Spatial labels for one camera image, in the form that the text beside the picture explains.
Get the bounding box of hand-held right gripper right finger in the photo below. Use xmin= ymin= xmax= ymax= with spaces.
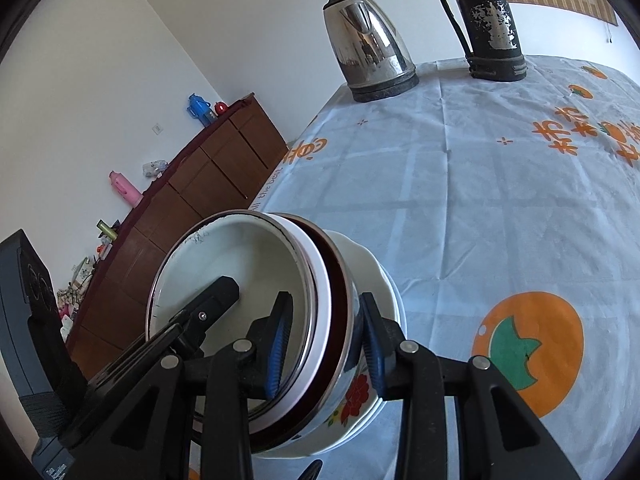
xmin=360 ymin=291 xmax=583 ymax=480

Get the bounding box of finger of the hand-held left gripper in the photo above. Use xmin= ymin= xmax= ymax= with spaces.
xmin=59 ymin=276 xmax=241 ymax=450

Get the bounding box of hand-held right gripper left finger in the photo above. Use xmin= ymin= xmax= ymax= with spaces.
xmin=107 ymin=291 xmax=296 ymax=480

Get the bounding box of stainless steel bowl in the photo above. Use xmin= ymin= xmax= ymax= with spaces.
xmin=255 ymin=220 xmax=361 ymax=453

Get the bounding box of white plate with red flowers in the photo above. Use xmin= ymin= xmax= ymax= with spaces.
xmin=250 ymin=230 xmax=401 ymax=461

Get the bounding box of white enamel bowl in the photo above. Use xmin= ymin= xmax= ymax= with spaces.
xmin=145 ymin=210 xmax=333 ymax=426

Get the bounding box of pile of small clutter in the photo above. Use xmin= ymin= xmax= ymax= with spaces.
xmin=57 ymin=242 xmax=111 ymax=341

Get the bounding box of brown wooden sideboard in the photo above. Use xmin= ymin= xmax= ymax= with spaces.
xmin=65 ymin=92 xmax=290 ymax=381

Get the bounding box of pink thermos bottle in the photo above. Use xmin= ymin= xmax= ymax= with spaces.
xmin=109 ymin=171 xmax=143 ymax=208

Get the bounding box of pale blue orange-print tablecloth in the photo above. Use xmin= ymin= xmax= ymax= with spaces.
xmin=187 ymin=55 xmax=640 ymax=480

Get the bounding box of blue thermos jug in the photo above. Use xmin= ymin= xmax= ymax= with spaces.
xmin=187 ymin=93 xmax=212 ymax=126

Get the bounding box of stainless steel electric kettle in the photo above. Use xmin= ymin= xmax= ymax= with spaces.
xmin=322 ymin=0 xmax=420 ymax=103

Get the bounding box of worn black thermos flask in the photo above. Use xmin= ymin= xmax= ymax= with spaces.
xmin=427 ymin=0 xmax=527 ymax=82

